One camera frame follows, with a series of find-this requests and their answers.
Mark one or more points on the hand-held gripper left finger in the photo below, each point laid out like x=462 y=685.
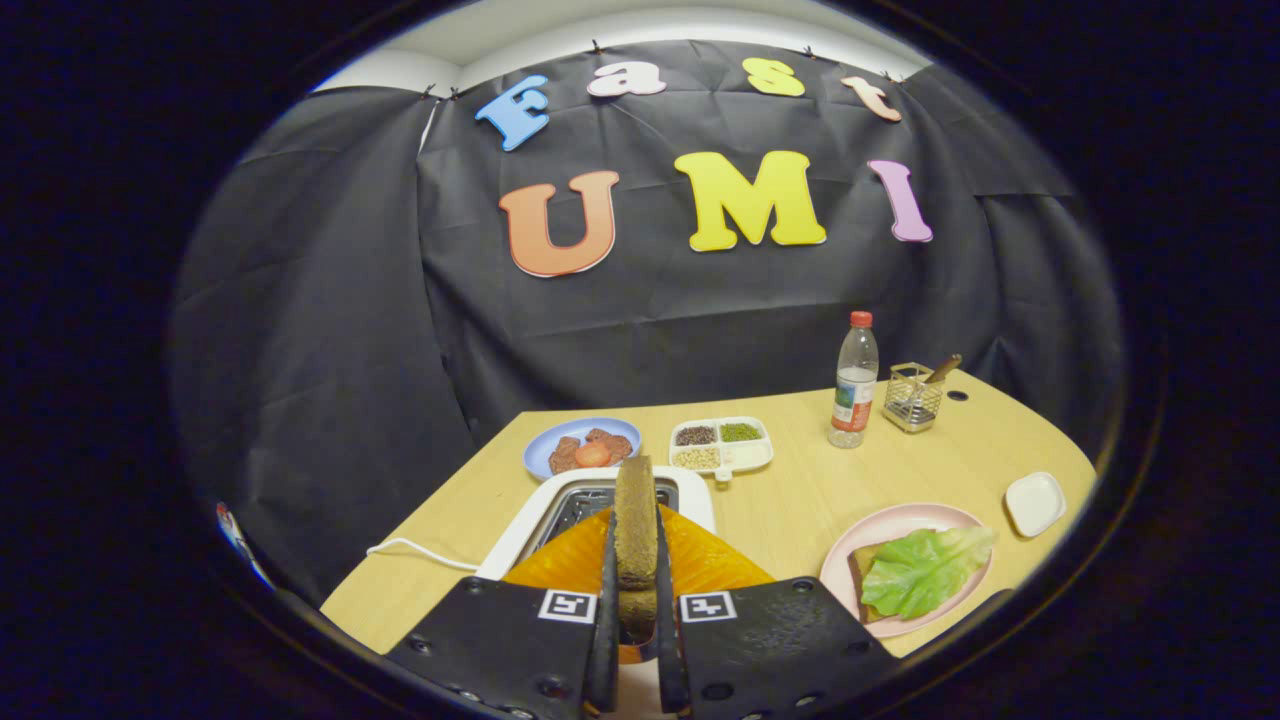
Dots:
x=500 y=650

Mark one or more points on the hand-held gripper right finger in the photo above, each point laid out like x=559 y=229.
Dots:
x=780 y=650

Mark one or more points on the green lettuce leaf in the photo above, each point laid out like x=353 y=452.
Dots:
x=925 y=570

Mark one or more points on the brown toast slice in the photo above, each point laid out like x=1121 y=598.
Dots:
x=635 y=530
x=860 y=580

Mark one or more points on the white toaster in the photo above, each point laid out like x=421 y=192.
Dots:
x=540 y=515

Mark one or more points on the pink plate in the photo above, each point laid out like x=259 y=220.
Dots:
x=900 y=520

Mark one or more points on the white divided condiment tray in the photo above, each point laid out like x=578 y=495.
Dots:
x=745 y=455

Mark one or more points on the blue plate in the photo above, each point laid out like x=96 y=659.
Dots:
x=540 y=452

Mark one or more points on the brown meat piece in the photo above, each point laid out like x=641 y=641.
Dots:
x=615 y=443
x=563 y=455

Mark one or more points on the red tomato slice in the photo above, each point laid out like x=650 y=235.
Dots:
x=593 y=455

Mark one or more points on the clear bottle with red cap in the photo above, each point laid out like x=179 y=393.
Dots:
x=853 y=400

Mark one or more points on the small white square plate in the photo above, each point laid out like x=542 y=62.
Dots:
x=1035 y=503

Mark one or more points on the black backdrop cloth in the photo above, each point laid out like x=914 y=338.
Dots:
x=350 y=350

